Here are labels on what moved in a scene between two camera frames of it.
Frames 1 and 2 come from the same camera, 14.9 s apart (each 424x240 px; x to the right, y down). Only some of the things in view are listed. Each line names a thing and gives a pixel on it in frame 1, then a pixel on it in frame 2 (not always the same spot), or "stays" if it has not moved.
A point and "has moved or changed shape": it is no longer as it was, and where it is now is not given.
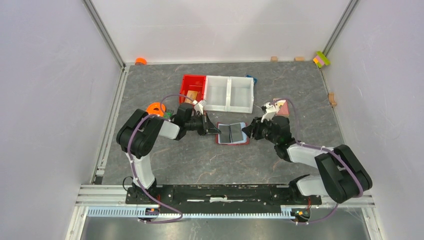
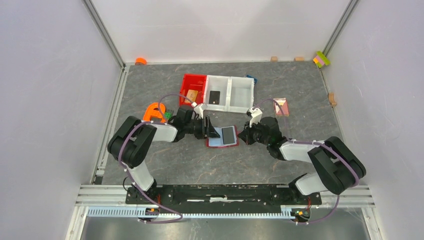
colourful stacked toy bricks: [321, 59] stays
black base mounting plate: [220, 199] stays
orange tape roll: [140, 61] stays
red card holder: [232, 133] has moved or changed shape
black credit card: [224, 135] → [214, 97]
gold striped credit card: [192, 95] stays
